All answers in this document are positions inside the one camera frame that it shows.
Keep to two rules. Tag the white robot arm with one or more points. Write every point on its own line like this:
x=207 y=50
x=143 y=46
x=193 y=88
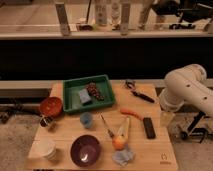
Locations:
x=186 y=85

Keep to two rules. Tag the red bowl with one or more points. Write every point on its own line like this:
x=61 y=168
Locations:
x=51 y=106

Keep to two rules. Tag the purple bowl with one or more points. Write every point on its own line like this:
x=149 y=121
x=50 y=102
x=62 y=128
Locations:
x=85 y=151

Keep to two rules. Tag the green plastic tray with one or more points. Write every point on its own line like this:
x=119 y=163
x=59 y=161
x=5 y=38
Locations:
x=71 y=100

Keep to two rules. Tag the blue sponge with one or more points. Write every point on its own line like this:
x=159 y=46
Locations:
x=84 y=96

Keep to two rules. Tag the orange carrot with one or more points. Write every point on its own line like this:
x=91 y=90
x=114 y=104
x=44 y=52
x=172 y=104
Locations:
x=132 y=113

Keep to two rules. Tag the small blue cup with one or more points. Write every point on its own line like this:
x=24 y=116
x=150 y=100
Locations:
x=86 y=120

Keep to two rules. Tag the peach fruit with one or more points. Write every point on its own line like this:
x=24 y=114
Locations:
x=119 y=142

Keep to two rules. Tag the black remote control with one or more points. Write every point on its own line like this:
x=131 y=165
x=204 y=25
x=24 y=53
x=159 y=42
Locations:
x=149 y=129

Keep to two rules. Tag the crumpled blue cloth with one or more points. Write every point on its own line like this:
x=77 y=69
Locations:
x=122 y=157

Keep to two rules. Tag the screwdriver with wooden handle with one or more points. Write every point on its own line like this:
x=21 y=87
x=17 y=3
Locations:
x=111 y=134

